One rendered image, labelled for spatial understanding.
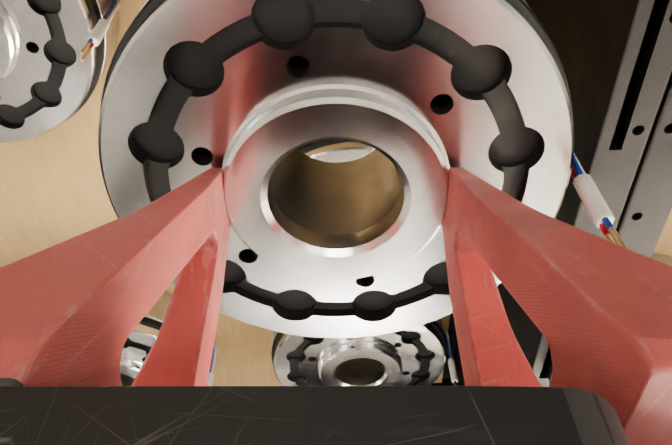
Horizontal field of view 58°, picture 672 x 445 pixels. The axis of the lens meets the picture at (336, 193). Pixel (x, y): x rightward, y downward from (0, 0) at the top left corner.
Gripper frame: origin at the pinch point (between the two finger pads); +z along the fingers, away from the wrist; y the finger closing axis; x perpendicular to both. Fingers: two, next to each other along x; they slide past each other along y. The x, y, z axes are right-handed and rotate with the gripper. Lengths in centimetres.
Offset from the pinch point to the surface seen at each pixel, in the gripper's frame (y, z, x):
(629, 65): -7.5, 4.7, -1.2
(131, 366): 11.5, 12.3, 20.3
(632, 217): -9.3, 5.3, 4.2
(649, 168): -9.1, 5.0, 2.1
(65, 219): 14.1, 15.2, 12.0
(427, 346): -5.2, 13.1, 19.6
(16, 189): 16.0, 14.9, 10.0
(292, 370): 2.6, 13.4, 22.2
